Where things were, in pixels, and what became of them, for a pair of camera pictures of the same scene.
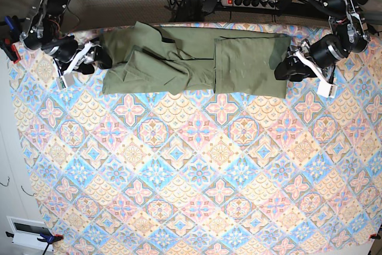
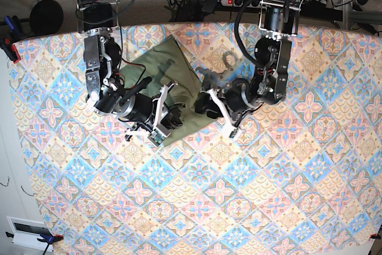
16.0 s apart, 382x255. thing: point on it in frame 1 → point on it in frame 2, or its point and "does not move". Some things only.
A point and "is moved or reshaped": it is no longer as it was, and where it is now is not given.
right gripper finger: [291, 65] → [203, 102]
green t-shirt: [149, 59] is moved or reshaped
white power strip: [249, 2] does not move
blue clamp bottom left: [47, 239] does not move
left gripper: [68, 57] → [138, 114]
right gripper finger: [298, 77] → [214, 114]
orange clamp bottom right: [373, 236] does not move
